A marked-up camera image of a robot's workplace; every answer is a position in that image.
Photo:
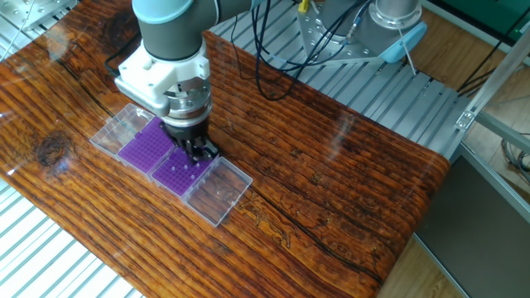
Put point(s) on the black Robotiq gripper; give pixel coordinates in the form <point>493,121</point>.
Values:
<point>188,134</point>

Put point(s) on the purple pipette tip box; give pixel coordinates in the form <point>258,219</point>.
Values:
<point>145,149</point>
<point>165,182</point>

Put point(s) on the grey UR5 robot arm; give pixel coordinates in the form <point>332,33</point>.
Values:
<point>174,33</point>

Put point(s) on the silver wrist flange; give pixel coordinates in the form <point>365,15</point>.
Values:
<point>192,109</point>

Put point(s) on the wood grain table mat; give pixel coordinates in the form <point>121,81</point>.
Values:
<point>290,165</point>

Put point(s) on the yellow connector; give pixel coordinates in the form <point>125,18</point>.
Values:
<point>303,6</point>

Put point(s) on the perforated aluminium plate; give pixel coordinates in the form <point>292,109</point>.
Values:
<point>37,10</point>

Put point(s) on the white zip tie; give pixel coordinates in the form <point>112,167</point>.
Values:
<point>406,51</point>

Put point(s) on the dark grey panel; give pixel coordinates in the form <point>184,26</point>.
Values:
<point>476,248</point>

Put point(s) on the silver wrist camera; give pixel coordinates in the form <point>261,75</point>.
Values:
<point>141,97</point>

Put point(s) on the white printed camera mount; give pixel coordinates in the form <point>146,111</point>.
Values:
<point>165,74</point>

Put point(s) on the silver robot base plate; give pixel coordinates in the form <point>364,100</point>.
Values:
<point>331,47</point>

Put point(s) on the silver corner bracket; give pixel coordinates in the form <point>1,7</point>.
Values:
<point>465,120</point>

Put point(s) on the aluminium frame rail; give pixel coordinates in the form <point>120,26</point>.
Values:
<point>497,180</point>

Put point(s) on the aluminium frame post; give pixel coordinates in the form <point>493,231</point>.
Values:
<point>497,83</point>

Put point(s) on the aluminium frame beam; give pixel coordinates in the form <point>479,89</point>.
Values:
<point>505,131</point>

